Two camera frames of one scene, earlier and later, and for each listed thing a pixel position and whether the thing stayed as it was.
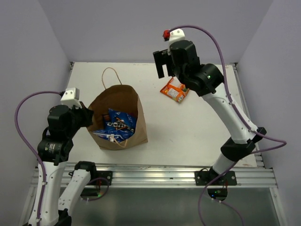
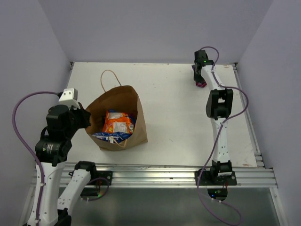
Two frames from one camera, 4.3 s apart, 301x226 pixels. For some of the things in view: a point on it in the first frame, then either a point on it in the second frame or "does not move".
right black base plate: [203, 178] does not move
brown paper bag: [123, 99] does not move
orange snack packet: [175, 90] -> [117, 122]
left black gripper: [87, 113] does not move
